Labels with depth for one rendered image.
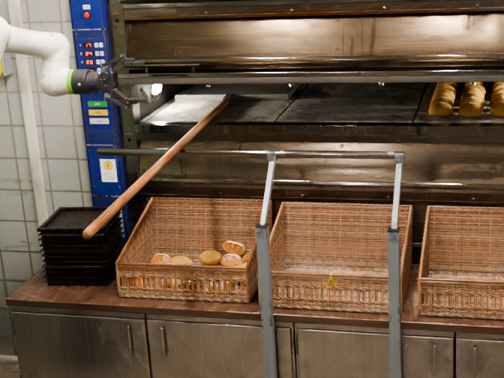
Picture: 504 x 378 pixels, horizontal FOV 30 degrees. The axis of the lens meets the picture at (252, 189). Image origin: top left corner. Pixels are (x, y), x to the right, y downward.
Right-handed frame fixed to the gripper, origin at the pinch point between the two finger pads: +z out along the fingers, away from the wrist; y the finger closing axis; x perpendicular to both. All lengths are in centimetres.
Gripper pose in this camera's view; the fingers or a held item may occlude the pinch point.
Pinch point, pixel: (142, 81)
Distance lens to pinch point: 346.1
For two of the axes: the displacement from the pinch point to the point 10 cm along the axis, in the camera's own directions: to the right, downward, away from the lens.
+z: 9.7, 0.2, -2.4
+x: -2.3, 3.1, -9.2
